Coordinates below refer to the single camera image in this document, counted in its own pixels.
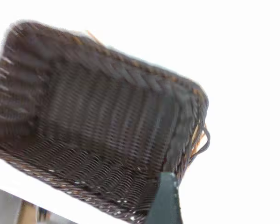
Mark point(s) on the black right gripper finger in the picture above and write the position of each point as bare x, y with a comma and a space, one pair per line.
165, 200

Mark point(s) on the dark brown woven basket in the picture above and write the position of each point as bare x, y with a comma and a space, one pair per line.
95, 116

